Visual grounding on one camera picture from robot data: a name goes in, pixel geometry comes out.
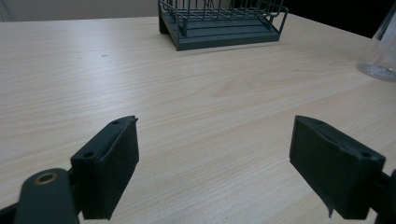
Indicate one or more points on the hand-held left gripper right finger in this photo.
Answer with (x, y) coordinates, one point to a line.
(333, 168)

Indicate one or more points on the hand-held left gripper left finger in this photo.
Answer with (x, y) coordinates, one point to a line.
(106, 168)

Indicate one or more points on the clear glass cup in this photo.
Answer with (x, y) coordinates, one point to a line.
(381, 56)

